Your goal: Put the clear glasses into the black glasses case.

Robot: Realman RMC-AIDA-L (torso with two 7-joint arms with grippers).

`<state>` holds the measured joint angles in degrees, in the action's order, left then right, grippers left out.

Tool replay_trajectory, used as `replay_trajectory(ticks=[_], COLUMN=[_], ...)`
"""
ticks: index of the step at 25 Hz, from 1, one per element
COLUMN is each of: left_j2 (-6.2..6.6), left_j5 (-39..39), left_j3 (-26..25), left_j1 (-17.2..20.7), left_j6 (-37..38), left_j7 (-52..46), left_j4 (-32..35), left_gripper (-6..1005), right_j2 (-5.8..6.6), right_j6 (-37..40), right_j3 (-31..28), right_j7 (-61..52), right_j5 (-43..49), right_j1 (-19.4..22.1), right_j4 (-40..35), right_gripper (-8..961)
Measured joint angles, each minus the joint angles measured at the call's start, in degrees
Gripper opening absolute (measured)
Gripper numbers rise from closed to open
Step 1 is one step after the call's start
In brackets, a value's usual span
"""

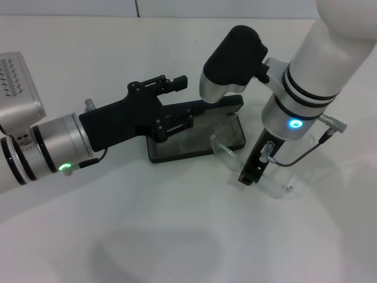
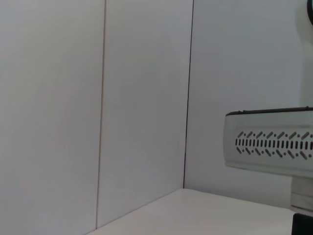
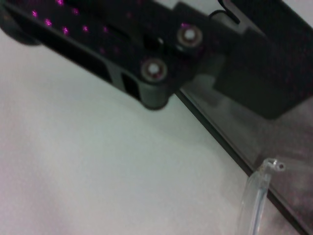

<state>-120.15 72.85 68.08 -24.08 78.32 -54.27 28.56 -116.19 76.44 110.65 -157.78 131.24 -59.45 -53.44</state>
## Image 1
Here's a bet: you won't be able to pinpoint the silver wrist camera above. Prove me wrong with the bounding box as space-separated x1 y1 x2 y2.
0 51 48 133
199 25 270 104

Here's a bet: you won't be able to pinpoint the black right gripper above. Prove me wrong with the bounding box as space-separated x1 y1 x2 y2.
237 126 286 187

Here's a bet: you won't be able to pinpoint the black left arm connector cable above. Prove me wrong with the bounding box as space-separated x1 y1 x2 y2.
63 149 108 177

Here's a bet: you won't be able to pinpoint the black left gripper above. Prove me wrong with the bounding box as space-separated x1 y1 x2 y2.
78 75 195 153

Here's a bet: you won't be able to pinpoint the black arm connector cable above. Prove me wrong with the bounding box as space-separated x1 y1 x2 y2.
63 149 108 177
266 114 349 167

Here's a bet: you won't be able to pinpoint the clear white glasses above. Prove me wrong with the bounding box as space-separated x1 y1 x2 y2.
209 101 294 200

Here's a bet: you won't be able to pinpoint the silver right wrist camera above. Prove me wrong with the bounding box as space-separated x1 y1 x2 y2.
199 25 270 104

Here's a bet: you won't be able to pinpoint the black glasses case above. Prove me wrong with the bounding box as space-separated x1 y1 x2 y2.
146 94 247 164

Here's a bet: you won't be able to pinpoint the black right arm connector cable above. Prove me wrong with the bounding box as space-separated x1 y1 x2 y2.
266 114 349 167

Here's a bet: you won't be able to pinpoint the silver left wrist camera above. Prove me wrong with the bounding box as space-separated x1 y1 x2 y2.
0 51 48 133

